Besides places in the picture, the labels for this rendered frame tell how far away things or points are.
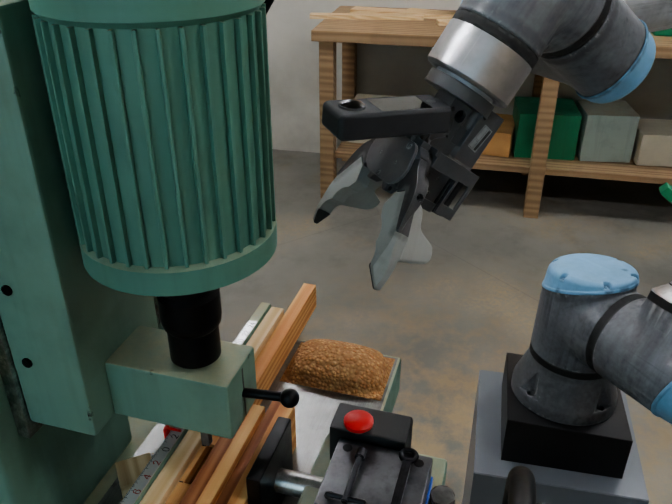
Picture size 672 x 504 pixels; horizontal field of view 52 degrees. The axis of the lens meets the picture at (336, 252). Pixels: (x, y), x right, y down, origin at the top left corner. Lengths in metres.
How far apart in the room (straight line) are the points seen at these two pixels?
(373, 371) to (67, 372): 0.40
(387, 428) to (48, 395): 0.34
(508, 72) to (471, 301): 2.17
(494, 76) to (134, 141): 0.32
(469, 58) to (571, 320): 0.66
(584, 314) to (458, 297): 1.62
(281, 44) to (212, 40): 3.52
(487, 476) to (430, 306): 1.46
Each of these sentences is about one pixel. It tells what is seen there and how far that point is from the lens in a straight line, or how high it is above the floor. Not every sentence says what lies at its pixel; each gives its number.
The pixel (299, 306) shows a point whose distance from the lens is 1.02.
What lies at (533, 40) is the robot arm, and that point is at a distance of 0.66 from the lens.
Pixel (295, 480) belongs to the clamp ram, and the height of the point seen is 0.96.
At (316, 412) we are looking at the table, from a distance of 0.90.
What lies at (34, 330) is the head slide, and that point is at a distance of 0.71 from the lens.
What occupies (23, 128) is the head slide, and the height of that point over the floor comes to 1.33.
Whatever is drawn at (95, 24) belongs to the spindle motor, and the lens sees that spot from 0.51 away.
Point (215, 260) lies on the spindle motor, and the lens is 0.57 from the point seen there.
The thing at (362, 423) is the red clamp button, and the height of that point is 1.02.
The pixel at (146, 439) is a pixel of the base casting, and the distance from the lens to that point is 1.04.
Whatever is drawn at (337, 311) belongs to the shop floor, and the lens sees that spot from 2.67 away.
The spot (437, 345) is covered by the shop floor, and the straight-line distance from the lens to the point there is 2.52.
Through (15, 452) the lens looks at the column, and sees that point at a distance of 0.83.
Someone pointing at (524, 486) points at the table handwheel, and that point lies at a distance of 0.77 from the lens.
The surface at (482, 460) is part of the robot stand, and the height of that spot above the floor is 0.55.
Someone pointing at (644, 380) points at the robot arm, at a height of 0.83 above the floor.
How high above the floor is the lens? 1.51
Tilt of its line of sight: 29 degrees down
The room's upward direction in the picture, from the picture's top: straight up
